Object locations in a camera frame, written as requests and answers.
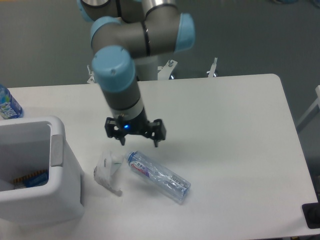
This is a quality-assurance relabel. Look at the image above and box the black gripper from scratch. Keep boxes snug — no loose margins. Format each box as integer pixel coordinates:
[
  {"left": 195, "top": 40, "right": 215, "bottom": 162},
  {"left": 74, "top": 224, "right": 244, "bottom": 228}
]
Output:
[{"left": 104, "top": 109, "right": 167, "bottom": 147}]

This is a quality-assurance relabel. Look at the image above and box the clear plastic bottle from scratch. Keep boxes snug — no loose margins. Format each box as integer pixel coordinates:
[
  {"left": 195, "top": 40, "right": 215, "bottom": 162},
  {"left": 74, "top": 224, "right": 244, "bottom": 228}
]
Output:
[{"left": 123, "top": 150, "right": 191, "bottom": 205}]

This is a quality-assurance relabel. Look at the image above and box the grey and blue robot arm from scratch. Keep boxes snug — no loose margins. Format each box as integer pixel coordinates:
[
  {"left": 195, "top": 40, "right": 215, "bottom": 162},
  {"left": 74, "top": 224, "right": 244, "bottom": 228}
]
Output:
[{"left": 77, "top": 0, "right": 196, "bottom": 145}]

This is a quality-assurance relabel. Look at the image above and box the blue and orange trash packet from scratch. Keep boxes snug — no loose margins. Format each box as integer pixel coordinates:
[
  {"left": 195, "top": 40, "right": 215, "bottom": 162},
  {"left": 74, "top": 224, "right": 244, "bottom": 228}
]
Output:
[{"left": 13, "top": 169, "right": 49, "bottom": 190}]

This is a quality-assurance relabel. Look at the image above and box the white plastic trash can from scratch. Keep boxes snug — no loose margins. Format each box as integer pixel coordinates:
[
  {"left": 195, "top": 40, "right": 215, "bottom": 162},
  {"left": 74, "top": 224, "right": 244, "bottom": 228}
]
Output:
[{"left": 0, "top": 116, "right": 84, "bottom": 225}]

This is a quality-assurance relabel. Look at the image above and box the blue labelled water bottle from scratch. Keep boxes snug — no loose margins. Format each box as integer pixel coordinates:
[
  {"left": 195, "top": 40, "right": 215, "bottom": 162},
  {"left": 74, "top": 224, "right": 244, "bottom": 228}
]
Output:
[{"left": 0, "top": 84, "right": 24, "bottom": 120}]

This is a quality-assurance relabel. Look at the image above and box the white frame at right edge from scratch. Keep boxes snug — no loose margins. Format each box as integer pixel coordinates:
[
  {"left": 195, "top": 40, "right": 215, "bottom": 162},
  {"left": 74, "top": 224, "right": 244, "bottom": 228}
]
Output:
[{"left": 295, "top": 85, "right": 320, "bottom": 133}]

